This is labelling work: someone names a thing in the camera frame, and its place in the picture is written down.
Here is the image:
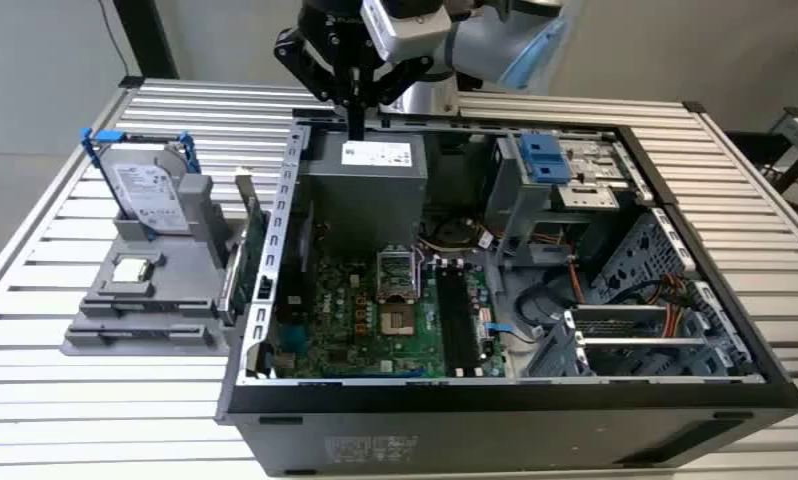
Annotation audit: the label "blue disk carrier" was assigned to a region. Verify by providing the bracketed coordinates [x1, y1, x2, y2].
[77, 127, 204, 241]

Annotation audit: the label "black looped wire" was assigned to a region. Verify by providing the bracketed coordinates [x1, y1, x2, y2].
[516, 283, 574, 342]

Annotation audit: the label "aluminium frame side table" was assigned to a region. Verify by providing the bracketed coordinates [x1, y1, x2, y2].
[762, 106, 798, 227]

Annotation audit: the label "thin black wall cable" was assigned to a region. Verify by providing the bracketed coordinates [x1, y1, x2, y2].
[101, 0, 135, 77]

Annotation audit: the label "CPU socket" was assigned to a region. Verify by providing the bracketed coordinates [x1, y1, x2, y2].
[379, 299, 422, 339]

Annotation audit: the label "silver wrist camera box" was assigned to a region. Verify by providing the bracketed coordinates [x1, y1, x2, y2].
[360, 0, 455, 60]

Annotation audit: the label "green motherboard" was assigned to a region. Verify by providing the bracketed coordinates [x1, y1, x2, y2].
[275, 214, 507, 379]

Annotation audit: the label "blue expansion slot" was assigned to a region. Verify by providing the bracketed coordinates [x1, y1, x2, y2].
[318, 369, 419, 378]

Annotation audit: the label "green graphics card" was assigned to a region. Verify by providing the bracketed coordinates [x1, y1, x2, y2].
[215, 169, 271, 324]

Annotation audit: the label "orange data wire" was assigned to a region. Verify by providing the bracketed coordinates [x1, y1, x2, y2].
[567, 253, 586, 305]

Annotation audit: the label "black open PC case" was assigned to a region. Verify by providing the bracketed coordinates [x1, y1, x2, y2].
[211, 107, 798, 476]

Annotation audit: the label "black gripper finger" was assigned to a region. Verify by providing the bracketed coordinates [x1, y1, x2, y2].
[356, 58, 435, 141]
[272, 28, 358, 141]

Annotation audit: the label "metal socket cover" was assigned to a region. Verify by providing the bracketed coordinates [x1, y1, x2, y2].
[375, 243, 419, 303]

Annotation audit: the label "black RAM slot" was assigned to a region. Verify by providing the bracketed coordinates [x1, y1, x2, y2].
[451, 259, 484, 377]
[436, 259, 467, 377]

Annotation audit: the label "grey parts rack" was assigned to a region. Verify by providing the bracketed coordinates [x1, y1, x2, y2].
[61, 172, 254, 357]

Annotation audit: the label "grey power supply unit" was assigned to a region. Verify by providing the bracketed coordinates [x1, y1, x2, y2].
[298, 137, 431, 251]

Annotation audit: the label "blue plastic drive latch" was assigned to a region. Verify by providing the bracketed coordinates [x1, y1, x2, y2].
[519, 133, 567, 184]

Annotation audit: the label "silver CPU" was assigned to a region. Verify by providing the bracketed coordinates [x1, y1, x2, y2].
[108, 255, 153, 284]

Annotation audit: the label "black upright post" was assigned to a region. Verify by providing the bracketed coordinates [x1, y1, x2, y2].
[115, 0, 180, 89]

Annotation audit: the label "yellow red power wires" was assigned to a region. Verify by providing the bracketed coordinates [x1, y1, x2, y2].
[657, 272, 693, 342]

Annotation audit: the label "perforated metal disk bay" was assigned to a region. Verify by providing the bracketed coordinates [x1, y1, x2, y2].
[524, 207, 767, 381]

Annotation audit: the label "silver optical drive cage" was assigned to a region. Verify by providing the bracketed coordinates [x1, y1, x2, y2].
[484, 134, 649, 261]

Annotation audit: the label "silver hard disk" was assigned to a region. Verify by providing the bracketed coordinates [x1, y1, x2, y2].
[97, 144, 193, 234]

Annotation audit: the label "black round speaker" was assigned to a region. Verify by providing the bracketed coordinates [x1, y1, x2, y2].
[430, 214, 482, 250]

